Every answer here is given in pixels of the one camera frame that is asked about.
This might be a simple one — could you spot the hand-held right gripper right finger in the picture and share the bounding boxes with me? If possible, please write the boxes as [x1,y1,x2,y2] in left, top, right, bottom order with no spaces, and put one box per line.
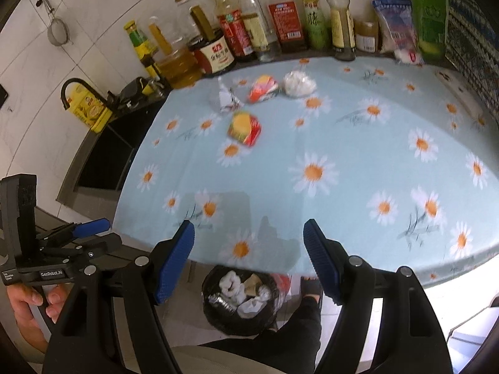
[303,219,449,374]

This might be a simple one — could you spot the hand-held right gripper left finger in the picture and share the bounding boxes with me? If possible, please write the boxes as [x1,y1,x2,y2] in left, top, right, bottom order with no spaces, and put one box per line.
[47,219,196,374]

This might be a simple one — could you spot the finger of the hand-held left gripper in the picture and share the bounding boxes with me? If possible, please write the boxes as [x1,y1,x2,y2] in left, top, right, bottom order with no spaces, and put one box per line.
[39,233,122,261]
[37,218,112,243]

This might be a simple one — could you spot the white towel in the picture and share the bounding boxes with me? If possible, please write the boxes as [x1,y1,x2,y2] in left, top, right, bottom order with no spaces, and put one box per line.
[219,270,246,306]

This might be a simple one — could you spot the crushed clear plastic bottle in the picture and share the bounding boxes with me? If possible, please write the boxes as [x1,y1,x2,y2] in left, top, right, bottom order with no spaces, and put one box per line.
[208,295,236,313]

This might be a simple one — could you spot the waste bin with black bag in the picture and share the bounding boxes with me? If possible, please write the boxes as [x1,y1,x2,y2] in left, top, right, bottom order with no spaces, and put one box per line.
[202,265,291,336]

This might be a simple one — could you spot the brown paper bag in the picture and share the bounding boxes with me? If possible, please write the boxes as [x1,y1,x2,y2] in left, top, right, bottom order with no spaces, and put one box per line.
[244,275,261,299]

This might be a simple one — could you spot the white tissue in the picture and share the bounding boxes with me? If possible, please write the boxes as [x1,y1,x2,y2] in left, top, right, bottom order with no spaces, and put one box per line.
[238,286,271,318]

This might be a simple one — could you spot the burger print snack wrapper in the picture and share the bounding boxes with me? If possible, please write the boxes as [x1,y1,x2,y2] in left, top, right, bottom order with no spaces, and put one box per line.
[227,111,263,147]

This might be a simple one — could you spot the silver foil wrapper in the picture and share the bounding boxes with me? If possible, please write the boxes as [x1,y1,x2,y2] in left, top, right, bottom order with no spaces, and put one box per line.
[208,78,244,113]

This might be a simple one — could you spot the clear plastic wrap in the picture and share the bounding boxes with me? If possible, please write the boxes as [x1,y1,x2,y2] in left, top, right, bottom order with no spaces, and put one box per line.
[281,71,316,97]

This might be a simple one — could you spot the red yellow snack wrapper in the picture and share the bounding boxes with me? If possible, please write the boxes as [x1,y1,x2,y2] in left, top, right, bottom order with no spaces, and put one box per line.
[247,74,279,104]

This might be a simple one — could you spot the person's left hand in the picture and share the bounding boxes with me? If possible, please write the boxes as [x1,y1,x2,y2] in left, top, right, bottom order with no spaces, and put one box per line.
[7,284,73,353]

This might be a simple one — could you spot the person's right sandaled foot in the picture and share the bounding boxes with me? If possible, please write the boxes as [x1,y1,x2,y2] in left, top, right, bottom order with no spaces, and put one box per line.
[302,276,324,301]

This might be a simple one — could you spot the black sink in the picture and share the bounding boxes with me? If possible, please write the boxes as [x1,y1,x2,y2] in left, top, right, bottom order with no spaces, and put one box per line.
[56,119,168,207]

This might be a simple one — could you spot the person's black trousers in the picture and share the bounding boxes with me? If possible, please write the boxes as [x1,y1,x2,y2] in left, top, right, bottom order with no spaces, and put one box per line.
[203,296,324,374]

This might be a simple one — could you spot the person's beige shirt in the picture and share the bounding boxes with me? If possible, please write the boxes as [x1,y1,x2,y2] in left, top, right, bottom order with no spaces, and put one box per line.
[172,343,258,374]

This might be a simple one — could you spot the blue daisy print tablecloth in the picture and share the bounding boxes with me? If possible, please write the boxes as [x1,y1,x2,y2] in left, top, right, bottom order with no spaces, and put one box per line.
[113,56,499,281]

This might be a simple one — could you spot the black faucet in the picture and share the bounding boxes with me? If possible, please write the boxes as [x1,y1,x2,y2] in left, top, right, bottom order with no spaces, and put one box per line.
[60,78,114,119]

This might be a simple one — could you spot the black sink caddy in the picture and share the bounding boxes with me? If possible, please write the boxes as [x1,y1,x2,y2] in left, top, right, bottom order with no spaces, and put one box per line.
[117,76,164,108]

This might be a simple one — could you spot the yellow cooking oil jug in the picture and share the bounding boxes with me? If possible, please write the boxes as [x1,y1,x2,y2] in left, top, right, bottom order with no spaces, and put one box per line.
[148,16,203,89]

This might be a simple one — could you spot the dark bottle with green label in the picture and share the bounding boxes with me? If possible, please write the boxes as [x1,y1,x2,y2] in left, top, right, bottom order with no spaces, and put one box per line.
[124,20,160,80]

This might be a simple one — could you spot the metal mesh strainer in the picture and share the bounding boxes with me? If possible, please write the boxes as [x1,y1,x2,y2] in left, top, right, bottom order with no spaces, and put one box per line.
[47,0,73,46]

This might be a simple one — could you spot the dark soy sauce jug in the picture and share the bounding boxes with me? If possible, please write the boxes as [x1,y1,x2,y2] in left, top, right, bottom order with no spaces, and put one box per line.
[187,5,235,75]

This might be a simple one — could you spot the small white packet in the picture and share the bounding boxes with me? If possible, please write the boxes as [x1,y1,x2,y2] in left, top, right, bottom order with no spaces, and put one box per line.
[394,48,424,65]

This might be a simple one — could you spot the small brown jar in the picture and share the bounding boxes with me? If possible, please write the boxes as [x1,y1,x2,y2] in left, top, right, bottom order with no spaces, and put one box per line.
[354,21,380,52]

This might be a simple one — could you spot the clear bottle with gold cap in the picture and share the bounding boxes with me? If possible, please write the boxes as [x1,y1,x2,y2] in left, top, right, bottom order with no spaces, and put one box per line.
[172,0,199,41]

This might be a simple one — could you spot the clear bottle with pale label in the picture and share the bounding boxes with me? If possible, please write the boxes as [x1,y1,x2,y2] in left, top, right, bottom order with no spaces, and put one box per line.
[325,0,356,61]

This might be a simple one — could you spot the amber bottle with red label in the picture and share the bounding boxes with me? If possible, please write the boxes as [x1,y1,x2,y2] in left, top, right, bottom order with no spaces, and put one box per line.
[206,0,254,63]

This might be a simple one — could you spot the clear bottle with cream label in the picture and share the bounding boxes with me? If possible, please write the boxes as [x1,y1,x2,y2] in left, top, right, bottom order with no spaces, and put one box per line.
[230,0,281,62]

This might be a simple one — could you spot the blue white plastic bag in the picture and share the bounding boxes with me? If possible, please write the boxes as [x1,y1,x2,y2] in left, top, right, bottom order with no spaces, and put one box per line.
[371,0,419,53]

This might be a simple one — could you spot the tall bottle with red label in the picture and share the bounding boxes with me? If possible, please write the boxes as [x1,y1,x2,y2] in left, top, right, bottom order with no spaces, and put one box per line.
[261,0,308,53]

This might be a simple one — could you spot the blue patterned cloth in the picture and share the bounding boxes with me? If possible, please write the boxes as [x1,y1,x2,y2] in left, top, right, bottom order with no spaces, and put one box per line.
[444,0,499,125]

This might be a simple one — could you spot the green packet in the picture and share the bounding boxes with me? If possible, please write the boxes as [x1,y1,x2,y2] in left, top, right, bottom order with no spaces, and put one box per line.
[411,0,449,59]

